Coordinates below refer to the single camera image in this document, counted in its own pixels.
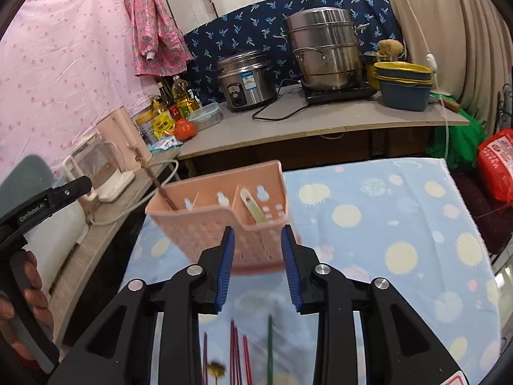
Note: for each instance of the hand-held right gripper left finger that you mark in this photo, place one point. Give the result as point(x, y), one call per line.
point(225, 266)

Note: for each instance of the pink floral apron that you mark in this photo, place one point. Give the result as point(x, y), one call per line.
point(154, 28)

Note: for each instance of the pink dotted curtain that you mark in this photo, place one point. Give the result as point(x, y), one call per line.
point(60, 68)

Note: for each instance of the red tomato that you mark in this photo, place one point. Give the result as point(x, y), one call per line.
point(184, 130)

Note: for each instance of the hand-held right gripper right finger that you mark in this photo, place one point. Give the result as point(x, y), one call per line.
point(289, 272)

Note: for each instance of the light green plastic spoon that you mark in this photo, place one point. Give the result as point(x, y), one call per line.
point(253, 206)

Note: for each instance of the gold tin can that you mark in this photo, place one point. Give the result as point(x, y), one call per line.
point(144, 128)

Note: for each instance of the blue white snack packet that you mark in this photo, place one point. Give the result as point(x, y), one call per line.
point(164, 144)

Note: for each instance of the steel rice cooker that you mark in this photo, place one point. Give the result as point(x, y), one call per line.
point(248, 84)

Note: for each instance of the red printed bag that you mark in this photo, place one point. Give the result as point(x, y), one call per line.
point(497, 164)

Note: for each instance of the dark soy sauce bottle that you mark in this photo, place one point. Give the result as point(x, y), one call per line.
point(163, 95)

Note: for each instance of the black induction cooker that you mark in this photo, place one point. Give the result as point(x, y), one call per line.
point(352, 92)

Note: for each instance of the person's left hand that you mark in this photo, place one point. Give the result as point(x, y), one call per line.
point(38, 300)

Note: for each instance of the tan loofah sponge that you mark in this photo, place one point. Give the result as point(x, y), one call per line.
point(390, 48)

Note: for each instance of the pink electric kettle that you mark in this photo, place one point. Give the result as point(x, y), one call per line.
point(120, 132)

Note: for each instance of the yellow metal mug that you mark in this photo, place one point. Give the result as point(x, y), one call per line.
point(369, 68)

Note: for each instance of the steel steamer pot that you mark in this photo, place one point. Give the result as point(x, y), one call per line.
point(324, 48)

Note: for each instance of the navy leaf print cloth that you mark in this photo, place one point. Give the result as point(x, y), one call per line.
point(248, 28)

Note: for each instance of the blue yellow plastic basin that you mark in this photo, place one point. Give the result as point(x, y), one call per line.
point(404, 98)
point(402, 71)
point(404, 82)

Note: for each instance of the yellow seasoning packet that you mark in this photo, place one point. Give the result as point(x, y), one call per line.
point(163, 124)

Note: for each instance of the teal dish rack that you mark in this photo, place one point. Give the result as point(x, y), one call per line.
point(24, 176)

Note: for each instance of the pink plastic utensil holder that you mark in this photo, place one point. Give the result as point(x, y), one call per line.
point(256, 244)

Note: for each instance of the blue dotted blanket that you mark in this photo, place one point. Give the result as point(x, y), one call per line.
point(360, 248)

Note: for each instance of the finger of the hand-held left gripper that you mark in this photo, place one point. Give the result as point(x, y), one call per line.
point(74, 189)

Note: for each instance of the small yellow cap bottle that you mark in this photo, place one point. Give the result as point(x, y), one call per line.
point(157, 107)

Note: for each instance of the gold metal utensil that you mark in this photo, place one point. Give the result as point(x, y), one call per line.
point(218, 370)

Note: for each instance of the red label sauce bottle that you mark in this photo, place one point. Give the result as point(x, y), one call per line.
point(174, 112)

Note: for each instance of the large cooking oil bottle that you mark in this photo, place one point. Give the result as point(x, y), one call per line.
point(185, 96)

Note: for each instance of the brown wooden chopstick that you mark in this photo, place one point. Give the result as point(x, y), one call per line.
point(158, 184)

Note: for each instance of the clear box teal lid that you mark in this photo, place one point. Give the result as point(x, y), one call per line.
point(205, 117)

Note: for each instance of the beige curtain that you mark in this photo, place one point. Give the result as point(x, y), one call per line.
point(461, 28)

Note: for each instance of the green plastic bag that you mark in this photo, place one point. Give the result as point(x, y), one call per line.
point(461, 140)

